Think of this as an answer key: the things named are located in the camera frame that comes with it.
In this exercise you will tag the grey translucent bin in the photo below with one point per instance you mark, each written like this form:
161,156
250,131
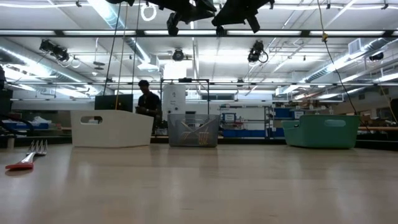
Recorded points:
192,119

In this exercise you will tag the blue white box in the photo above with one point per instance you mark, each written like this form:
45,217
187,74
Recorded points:
229,117

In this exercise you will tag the long blue bin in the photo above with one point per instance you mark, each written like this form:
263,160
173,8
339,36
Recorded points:
18,126

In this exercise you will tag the white ceiling vent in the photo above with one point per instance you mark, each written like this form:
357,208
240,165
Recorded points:
354,46

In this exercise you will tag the teal plastic bin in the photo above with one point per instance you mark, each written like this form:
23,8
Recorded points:
323,133

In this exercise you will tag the black aluminium table frame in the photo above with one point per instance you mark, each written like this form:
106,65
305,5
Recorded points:
248,140

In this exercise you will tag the white plastic bin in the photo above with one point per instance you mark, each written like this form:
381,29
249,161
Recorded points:
124,130

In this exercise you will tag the silver ceiling duct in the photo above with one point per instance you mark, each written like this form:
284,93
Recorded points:
31,67

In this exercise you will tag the black equipment block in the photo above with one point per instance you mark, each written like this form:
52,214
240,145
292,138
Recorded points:
5,102

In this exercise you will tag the white cylinder tank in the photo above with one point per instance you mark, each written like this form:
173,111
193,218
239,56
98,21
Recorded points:
174,102

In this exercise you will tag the row of blue bins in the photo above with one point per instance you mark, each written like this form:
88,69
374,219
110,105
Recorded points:
248,133

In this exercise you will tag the black monitor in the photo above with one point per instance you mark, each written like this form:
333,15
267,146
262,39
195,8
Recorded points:
113,102

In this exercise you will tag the wooden workbench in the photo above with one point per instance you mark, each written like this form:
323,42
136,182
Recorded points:
382,128

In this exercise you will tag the blue shelf bins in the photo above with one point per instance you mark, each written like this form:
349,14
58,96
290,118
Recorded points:
281,112

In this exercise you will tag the round black ceiling device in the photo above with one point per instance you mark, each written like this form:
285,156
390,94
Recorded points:
178,55

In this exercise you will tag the small black ceiling device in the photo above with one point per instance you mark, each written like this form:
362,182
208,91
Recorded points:
376,56

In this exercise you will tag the person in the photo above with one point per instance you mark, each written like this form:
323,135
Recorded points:
150,104

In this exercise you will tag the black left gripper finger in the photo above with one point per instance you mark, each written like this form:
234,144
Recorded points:
173,26

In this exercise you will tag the black ceiling camera rig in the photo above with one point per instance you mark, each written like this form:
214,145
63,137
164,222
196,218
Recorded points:
54,49

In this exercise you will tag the long ceiling light bar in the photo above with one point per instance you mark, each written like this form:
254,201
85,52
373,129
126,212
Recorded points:
342,32

